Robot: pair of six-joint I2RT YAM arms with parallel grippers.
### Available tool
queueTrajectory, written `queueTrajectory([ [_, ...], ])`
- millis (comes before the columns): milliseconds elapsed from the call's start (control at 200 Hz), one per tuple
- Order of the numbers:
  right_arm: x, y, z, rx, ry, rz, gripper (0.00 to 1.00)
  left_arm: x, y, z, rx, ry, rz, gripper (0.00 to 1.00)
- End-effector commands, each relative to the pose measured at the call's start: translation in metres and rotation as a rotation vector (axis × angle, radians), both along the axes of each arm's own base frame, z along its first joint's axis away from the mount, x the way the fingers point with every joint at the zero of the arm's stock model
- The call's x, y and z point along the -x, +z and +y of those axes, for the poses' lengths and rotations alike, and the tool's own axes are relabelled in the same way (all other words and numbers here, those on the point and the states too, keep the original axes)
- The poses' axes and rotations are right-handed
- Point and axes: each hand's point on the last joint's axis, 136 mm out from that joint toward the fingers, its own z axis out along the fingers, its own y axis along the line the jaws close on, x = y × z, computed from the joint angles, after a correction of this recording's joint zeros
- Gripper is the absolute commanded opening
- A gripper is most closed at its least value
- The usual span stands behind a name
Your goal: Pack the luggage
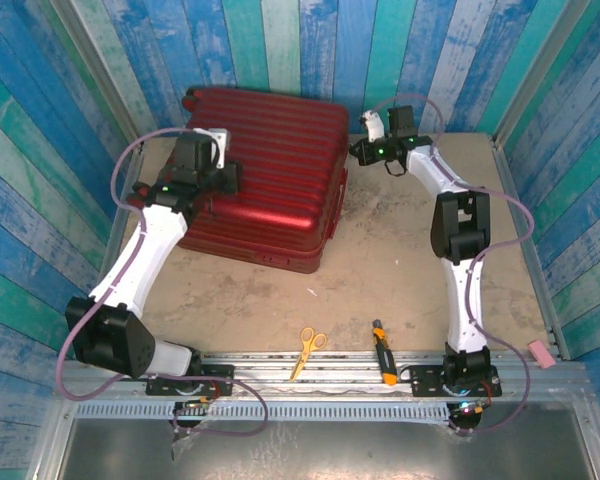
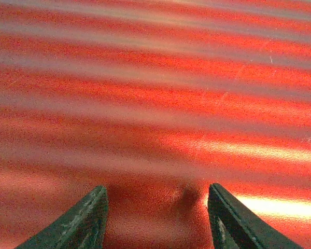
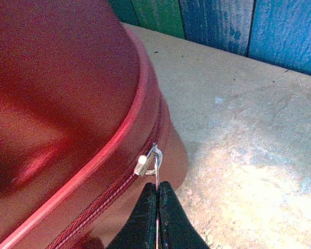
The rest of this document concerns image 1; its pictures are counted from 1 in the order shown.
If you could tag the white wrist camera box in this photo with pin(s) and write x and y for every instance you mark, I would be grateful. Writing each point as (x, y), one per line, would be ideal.
(372, 125)
(215, 147)

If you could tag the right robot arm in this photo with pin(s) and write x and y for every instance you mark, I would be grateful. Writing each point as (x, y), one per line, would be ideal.
(460, 230)

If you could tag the red hard-shell suitcase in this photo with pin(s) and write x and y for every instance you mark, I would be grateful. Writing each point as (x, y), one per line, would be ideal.
(280, 180)

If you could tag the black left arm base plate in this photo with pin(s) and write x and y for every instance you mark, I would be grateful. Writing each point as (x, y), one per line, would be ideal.
(220, 382)

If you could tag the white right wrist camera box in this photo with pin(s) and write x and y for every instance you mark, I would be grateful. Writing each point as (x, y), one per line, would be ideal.
(372, 125)

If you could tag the aluminium table side rail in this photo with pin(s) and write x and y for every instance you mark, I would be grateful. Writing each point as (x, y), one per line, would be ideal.
(111, 240)
(547, 295)

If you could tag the yellow scissors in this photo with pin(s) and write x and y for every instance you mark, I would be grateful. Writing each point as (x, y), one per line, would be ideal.
(306, 345)

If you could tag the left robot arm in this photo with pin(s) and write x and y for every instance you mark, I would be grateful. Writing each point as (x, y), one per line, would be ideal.
(145, 260)

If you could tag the small circuit board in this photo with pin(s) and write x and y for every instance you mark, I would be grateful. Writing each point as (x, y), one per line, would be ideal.
(192, 406)
(467, 409)

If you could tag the pink eraser block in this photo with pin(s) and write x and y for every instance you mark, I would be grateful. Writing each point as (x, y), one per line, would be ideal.
(542, 354)

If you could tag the aluminium corner post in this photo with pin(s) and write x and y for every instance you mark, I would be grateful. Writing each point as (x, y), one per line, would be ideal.
(540, 70)
(95, 65)

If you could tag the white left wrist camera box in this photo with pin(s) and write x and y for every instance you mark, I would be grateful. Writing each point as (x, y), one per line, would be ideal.
(215, 147)

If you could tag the grey metal sheet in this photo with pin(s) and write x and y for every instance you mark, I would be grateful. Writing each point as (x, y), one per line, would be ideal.
(330, 450)

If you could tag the aluminium mounting rail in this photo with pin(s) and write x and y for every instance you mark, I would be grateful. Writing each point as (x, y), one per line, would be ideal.
(340, 380)

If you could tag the yellow black screwdriver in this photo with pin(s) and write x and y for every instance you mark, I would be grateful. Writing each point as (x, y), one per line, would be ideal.
(384, 352)

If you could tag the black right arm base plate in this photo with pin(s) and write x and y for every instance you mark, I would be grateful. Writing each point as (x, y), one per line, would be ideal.
(425, 382)

